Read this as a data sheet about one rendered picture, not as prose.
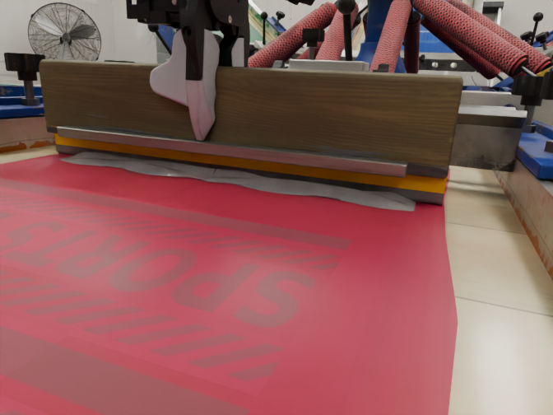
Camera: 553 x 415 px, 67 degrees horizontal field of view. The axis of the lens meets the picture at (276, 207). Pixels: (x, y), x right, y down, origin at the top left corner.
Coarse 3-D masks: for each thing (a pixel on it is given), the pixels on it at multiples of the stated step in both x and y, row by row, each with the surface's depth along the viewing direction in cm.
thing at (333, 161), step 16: (64, 128) 43; (80, 128) 42; (96, 128) 43; (128, 144) 40; (144, 144) 40; (160, 144) 39; (176, 144) 38; (192, 144) 38; (208, 144) 37; (224, 144) 37; (240, 144) 37; (256, 160) 36; (272, 160) 35; (288, 160) 35; (304, 160) 34; (320, 160) 34; (336, 160) 33; (352, 160) 33; (368, 160) 33; (384, 160) 33; (400, 176) 32
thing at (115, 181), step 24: (0, 168) 39; (24, 168) 40; (48, 168) 40; (72, 168) 40; (96, 168) 41; (120, 168) 41; (96, 192) 33; (120, 192) 33; (144, 192) 34; (168, 192) 34
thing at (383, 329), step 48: (192, 192) 34; (240, 192) 35; (384, 240) 26; (432, 240) 26; (336, 288) 20; (384, 288) 20; (432, 288) 20; (336, 336) 16; (384, 336) 16; (432, 336) 16; (288, 384) 13; (336, 384) 13; (384, 384) 13; (432, 384) 14
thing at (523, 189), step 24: (0, 120) 45; (24, 120) 48; (0, 144) 46; (24, 144) 48; (48, 144) 51; (504, 192) 39; (528, 192) 29; (552, 192) 24; (528, 216) 28; (552, 216) 23; (552, 240) 22; (552, 264) 22
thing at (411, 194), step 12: (132, 156) 43; (144, 156) 43; (216, 168) 40; (228, 168) 40; (240, 168) 39; (300, 180) 37; (312, 180) 37; (324, 180) 36; (336, 180) 36; (396, 192) 34; (408, 192) 34; (420, 192) 34; (432, 192) 33
